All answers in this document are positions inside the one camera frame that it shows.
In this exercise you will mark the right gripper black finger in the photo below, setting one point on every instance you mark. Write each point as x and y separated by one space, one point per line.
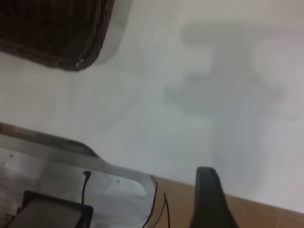
209 204

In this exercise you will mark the dark brown woven basket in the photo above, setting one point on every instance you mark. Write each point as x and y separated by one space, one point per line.
47 28

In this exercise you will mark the black box device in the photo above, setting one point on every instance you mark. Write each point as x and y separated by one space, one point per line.
54 211

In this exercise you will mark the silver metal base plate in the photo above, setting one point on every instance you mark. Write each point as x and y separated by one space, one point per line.
57 171

